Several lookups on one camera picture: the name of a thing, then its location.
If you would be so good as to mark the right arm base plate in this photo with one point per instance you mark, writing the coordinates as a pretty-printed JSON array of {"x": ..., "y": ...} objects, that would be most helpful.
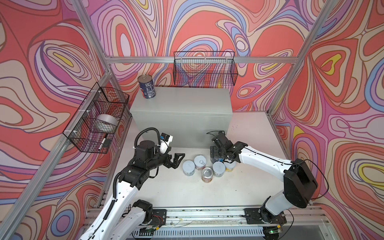
[{"x": 252, "y": 215}]

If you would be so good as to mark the small pink can silver lid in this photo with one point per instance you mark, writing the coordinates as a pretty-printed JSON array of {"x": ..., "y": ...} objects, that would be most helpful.
[{"x": 207, "y": 175}]

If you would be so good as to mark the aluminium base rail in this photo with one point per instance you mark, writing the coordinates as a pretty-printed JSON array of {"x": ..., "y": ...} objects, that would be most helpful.
[{"x": 222, "y": 222}]

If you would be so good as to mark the small white can pull tab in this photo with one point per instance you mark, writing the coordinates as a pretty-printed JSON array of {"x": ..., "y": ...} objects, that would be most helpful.
[{"x": 200, "y": 162}]

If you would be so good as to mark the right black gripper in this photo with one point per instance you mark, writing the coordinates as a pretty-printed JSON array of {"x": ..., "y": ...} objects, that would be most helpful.
[{"x": 213, "y": 152}]

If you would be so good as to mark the tall dark blue can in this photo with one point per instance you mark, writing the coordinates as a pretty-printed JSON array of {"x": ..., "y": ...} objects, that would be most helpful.
[{"x": 147, "y": 86}]

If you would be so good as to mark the grey metal cabinet box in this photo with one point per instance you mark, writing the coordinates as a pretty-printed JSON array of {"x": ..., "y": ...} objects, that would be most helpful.
[{"x": 190, "y": 115}]

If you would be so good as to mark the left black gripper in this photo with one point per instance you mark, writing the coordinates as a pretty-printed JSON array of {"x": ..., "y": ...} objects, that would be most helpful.
[{"x": 175, "y": 164}]

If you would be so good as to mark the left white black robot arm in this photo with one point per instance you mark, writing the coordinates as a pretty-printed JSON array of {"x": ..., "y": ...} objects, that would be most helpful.
[{"x": 120, "y": 216}]

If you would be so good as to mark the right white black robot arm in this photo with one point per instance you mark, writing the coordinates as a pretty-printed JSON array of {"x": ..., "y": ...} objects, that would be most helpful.
[{"x": 299, "y": 182}]

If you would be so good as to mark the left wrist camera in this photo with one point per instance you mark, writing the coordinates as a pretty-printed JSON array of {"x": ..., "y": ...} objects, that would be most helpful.
[{"x": 165, "y": 143}]

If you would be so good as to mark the small white blue can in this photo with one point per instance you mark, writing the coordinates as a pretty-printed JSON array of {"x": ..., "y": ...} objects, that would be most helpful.
[{"x": 219, "y": 168}]

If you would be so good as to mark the back black wire basket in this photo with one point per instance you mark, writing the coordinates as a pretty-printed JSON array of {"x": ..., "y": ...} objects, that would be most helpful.
[{"x": 205, "y": 69}]

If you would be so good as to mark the grey tape roll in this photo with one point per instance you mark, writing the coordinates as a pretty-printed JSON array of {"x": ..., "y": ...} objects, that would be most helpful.
[{"x": 106, "y": 123}]

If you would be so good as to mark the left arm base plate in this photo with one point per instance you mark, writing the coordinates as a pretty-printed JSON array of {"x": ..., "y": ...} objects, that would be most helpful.
[{"x": 157, "y": 219}]

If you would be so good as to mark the small white can left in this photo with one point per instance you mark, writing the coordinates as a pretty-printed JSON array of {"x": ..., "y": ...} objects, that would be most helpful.
[{"x": 189, "y": 168}]

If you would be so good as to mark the left black wire basket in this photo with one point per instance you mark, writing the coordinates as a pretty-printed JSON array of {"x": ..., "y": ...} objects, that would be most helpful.
[{"x": 81, "y": 131}]

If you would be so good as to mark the small yellow can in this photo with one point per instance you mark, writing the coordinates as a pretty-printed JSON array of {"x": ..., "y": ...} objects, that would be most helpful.
[{"x": 230, "y": 166}]

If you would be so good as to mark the black wire basket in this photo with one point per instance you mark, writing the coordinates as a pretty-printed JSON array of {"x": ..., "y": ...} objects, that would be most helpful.
[
  {"x": 81, "y": 131},
  {"x": 205, "y": 69}
]

